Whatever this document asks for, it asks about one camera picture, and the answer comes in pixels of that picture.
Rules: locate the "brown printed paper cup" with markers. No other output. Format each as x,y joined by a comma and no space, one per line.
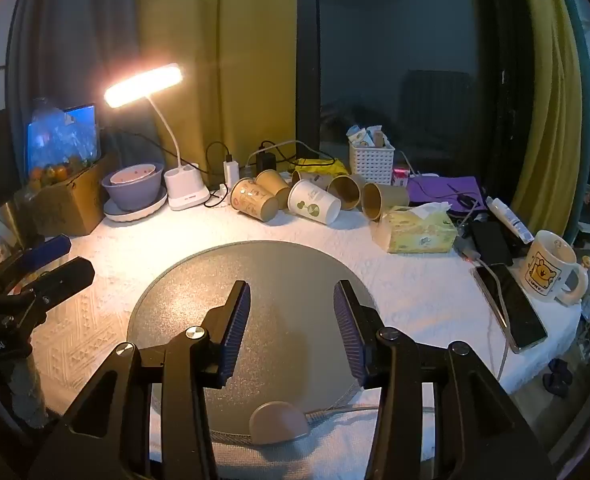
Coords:
250,199

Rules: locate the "black charger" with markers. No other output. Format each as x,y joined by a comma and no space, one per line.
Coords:
266,161

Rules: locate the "purple bowl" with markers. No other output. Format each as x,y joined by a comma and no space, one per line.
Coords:
132,195

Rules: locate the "small oranges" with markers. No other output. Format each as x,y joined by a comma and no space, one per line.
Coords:
57,172

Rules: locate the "dark slippers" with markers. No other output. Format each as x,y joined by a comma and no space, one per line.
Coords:
557,377

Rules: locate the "yellow packet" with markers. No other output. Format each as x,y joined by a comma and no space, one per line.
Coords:
320,165

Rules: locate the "white charger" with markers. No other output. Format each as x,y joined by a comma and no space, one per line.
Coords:
232,175

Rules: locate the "olive curtain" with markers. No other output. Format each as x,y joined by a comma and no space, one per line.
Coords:
215,35
555,110

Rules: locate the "sachets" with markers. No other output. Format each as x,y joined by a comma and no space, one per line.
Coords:
367,136

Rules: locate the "black power bank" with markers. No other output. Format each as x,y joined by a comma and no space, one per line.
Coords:
492,242

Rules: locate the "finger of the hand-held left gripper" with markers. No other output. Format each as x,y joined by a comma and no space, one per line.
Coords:
70,271
50,250

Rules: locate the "cardboard box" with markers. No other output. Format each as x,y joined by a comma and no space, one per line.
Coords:
75,205

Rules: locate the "pink bowl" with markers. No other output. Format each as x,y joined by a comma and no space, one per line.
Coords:
132,175

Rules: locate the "grey curtain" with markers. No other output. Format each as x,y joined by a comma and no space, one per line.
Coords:
75,35

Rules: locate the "purple notebook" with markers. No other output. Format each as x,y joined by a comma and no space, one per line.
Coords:
435,190

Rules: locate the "dark window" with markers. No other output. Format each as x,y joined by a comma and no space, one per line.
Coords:
400,35

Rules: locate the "round grey mat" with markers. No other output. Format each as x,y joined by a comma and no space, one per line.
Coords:
285,270

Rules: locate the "blue lit screen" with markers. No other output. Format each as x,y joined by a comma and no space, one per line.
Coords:
82,130

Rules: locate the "white paper cup green print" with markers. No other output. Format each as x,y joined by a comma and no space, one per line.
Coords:
312,202

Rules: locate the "white cream tube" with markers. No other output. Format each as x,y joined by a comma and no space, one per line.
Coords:
510,220

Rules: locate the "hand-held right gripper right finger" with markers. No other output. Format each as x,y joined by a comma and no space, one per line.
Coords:
347,331

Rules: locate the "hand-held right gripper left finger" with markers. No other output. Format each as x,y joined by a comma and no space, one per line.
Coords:
236,331

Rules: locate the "pink mat controller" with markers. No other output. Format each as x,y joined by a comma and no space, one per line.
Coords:
278,422

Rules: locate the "white bear mug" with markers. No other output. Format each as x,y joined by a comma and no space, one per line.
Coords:
545,270

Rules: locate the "pink carton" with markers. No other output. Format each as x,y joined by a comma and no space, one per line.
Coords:
401,176

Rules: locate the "yellow tissue pack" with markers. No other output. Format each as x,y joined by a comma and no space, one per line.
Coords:
417,232

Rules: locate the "white desk lamp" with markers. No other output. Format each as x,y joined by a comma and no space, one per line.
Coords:
187,192

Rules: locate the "white plastic basket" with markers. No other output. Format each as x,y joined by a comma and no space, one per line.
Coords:
372,165

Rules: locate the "pale plate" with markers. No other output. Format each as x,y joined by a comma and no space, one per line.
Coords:
147,210

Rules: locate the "person's left forearm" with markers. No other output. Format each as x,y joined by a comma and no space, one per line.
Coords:
25,390

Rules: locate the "smartphone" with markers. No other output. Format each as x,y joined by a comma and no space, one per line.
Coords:
517,310

